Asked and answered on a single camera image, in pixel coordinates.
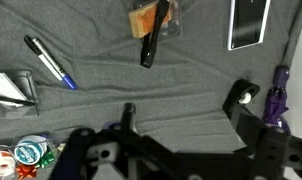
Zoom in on black tablet white frame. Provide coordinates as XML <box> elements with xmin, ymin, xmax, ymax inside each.
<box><xmin>226</xmin><ymin>0</ymin><xmax>272</xmax><ymax>52</ymax></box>

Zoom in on colourful snack packets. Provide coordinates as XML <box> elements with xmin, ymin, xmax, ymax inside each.
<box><xmin>0</xmin><ymin>131</ymin><xmax>60</xmax><ymax>180</ymax></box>

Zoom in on grey table cloth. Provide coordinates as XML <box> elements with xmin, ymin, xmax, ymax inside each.
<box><xmin>0</xmin><ymin>0</ymin><xmax>302</xmax><ymax>180</ymax></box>

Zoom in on purple folded umbrella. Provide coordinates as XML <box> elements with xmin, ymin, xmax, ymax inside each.
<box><xmin>261</xmin><ymin>64</ymin><xmax>292</xmax><ymax>133</ymax></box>

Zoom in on small clear plastic tray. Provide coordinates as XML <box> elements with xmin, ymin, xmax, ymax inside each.
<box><xmin>133</xmin><ymin>0</ymin><xmax>184</xmax><ymax>38</ymax></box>

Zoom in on green gift bow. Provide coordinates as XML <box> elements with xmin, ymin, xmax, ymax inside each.
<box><xmin>35</xmin><ymin>150</ymin><xmax>57</xmax><ymax>169</ymax></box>

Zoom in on black flashlight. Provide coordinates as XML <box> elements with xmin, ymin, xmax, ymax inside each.
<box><xmin>139</xmin><ymin>0</ymin><xmax>170</xmax><ymax>69</ymax></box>

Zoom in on white marker blue cap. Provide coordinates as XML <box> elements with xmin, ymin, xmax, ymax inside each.
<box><xmin>23</xmin><ymin>35</ymin><xmax>78</xmax><ymax>91</ymax></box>

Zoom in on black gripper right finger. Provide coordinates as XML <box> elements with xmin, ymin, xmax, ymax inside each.
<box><xmin>222</xmin><ymin>79</ymin><xmax>269</xmax><ymax>148</ymax></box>

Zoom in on wooden block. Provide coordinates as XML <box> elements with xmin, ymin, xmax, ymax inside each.
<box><xmin>128</xmin><ymin>1</ymin><xmax>172</xmax><ymax>39</ymax></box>

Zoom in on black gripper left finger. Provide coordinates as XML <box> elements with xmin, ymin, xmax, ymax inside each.
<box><xmin>120</xmin><ymin>102</ymin><xmax>138</xmax><ymax>133</ymax></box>

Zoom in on red gift bow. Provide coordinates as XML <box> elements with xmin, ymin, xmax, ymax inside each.
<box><xmin>14</xmin><ymin>163</ymin><xmax>38</xmax><ymax>180</ymax></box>

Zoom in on teal ribbon spool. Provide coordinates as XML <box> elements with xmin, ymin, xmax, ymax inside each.
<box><xmin>13</xmin><ymin>134</ymin><xmax>48</xmax><ymax>166</ymax></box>

